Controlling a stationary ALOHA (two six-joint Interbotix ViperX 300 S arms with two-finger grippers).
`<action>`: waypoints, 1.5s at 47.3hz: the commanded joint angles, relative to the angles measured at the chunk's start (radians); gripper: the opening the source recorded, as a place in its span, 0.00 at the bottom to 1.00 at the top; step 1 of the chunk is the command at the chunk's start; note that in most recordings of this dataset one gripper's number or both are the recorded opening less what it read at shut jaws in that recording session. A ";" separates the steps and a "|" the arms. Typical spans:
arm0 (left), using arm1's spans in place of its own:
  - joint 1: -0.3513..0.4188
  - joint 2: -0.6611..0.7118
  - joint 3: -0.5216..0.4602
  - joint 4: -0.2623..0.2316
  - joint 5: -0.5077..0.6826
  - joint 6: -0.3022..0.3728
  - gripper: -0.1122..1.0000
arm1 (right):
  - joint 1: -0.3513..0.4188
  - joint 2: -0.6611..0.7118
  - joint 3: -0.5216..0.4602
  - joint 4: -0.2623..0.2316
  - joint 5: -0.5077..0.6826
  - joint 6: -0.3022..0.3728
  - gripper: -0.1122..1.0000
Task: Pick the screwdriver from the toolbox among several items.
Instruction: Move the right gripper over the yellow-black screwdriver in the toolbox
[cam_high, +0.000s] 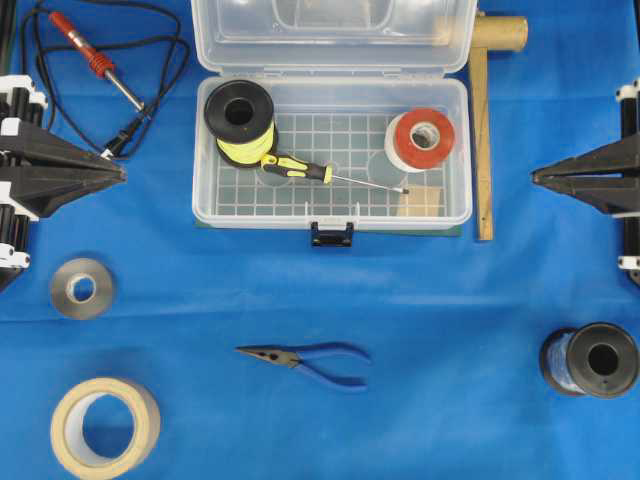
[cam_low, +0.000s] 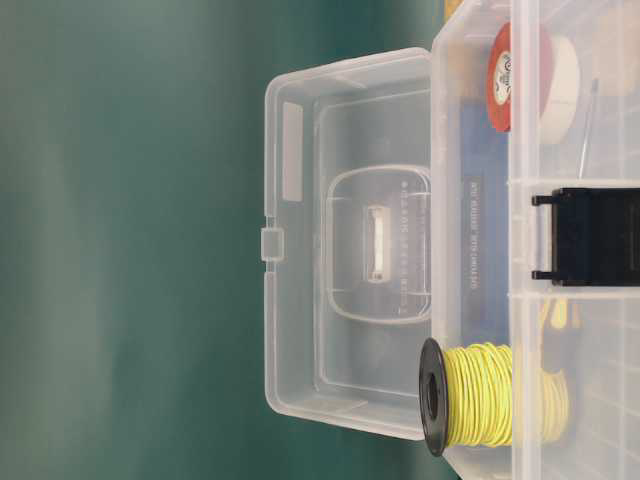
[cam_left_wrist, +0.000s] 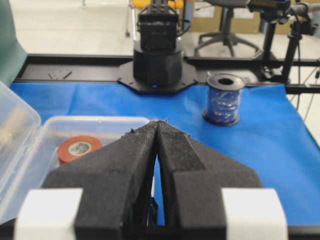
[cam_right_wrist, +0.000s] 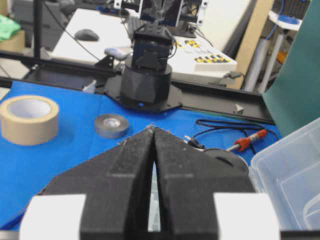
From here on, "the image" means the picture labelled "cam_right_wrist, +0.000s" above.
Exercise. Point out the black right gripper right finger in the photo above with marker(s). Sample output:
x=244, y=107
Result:
x=187, y=179

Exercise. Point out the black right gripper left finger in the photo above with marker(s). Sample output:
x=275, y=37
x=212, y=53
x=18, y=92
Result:
x=95, y=200

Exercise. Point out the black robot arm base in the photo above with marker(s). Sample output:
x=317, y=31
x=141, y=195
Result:
x=145, y=83

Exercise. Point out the black round disc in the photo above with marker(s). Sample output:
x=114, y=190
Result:
x=228, y=158

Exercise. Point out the grey electrical tape roll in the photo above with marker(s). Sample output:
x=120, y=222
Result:
x=111, y=126

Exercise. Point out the blue table mat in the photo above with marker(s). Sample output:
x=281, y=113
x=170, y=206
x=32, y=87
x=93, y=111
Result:
x=26, y=170

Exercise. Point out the clear plastic storage box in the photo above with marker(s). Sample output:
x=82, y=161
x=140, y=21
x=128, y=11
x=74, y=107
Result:
x=289, y=172

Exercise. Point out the brown packing tape roll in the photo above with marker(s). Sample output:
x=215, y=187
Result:
x=29, y=120

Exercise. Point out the dark green board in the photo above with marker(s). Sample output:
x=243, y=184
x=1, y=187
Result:
x=293, y=100

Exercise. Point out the white sticker box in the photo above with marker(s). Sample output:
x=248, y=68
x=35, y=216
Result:
x=195, y=56

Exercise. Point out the black computer mouse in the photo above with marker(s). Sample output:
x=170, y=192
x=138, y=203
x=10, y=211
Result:
x=86, y=35

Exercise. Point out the green cloth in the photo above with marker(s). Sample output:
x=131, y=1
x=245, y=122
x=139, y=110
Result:
x=8, y=28

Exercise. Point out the black vertical pole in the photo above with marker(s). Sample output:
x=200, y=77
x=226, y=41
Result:
x=37, y=28

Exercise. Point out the red handled screwdriver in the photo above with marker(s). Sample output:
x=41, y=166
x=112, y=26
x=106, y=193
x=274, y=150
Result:
x=243, y=143

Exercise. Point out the black aluminium frame rail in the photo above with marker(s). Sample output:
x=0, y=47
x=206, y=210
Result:
x=194, y=97

